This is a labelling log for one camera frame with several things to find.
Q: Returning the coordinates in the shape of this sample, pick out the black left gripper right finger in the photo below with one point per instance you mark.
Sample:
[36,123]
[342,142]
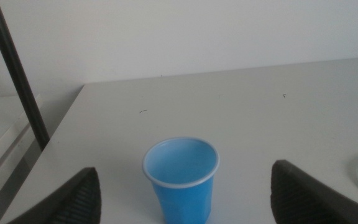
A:
[303,199]

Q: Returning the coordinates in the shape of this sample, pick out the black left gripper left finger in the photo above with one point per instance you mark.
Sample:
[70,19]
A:
[73,202]

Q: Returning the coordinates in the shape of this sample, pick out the blue plastic cup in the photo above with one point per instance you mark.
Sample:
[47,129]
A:
[182,199]

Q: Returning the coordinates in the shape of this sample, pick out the black metal pole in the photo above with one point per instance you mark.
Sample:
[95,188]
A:
[15,71]

